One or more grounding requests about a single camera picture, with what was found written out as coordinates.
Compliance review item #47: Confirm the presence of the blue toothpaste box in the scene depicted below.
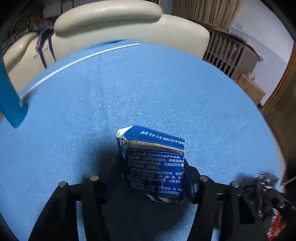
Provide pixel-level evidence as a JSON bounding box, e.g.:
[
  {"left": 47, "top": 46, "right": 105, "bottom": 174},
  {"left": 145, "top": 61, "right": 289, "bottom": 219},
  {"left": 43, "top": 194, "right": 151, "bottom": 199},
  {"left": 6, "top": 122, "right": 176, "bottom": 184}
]
[{"left": 116, "top": 126, "right": 185, "bottom": 205}]

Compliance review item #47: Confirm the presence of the black plastic bag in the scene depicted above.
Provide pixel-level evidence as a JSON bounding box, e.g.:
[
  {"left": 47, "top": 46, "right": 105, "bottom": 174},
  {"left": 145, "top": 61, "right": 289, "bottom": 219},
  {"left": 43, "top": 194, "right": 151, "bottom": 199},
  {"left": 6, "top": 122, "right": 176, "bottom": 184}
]
[{"left": 255, "top": 172, "right": 278, "bottom": 218}]

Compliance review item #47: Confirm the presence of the blue table cloth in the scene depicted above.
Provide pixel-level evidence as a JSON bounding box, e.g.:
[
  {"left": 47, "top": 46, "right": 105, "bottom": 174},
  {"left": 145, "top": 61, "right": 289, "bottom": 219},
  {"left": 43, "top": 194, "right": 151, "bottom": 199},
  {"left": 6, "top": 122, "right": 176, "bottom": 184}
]
[{"left": 1, "top": 41, "right": 281, "bottom": 240}]

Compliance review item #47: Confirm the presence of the red plastic laundry basket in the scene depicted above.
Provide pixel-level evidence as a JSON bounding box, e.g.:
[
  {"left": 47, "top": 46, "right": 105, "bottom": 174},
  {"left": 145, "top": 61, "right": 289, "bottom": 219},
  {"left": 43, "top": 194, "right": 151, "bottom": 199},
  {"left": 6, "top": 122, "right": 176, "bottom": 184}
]
[{"left": 267, "top": 210, "right": 287, "bottom": 240}]

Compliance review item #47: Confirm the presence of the brown cardboard box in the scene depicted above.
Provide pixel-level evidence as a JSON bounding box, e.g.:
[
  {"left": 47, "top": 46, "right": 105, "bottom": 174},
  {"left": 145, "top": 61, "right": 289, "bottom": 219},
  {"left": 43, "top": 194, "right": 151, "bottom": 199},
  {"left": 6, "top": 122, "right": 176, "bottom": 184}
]
[{"left": 237, "top": 74, "right": 266, "bottom": 105}]

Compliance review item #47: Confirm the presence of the blue water bottle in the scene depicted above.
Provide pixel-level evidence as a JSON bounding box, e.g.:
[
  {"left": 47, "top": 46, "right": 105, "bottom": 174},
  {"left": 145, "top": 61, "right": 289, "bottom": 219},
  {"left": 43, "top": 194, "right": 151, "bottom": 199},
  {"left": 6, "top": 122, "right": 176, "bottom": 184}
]
[{"left": 0, "top": 55, "right": 28, "bottom": 128}]

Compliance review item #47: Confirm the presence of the wooden baby crib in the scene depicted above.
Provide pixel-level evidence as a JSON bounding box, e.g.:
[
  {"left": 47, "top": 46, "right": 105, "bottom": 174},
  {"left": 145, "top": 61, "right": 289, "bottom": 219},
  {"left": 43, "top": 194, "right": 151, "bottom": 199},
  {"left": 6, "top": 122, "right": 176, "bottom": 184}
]
[{"left": 202, "top": 22, "right": 265, "bottom": 82}]

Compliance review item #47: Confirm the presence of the white thin rod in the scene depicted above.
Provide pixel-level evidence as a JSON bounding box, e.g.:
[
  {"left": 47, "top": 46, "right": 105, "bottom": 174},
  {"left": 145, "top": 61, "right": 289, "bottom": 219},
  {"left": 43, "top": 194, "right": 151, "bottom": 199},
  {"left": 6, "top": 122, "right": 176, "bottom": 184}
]
[{"left": 21, "top": 43, "right": 140, "bottom": 100}]

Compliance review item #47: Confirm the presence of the cream leather sofa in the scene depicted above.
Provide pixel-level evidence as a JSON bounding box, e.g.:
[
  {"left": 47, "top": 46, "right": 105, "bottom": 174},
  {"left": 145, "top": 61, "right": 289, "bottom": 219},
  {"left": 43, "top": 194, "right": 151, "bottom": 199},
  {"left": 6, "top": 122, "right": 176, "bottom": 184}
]
[{"left": 3, "top": 1, "right": 210, "bottom": 92}]

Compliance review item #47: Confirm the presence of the beige curtain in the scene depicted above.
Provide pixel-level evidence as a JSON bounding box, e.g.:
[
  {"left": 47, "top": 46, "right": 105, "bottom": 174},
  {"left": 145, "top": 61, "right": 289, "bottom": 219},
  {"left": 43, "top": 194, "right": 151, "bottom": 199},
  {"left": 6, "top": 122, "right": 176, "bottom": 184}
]
[{"left": 171, "top": 0, "right": 244, "bottom": 31}]

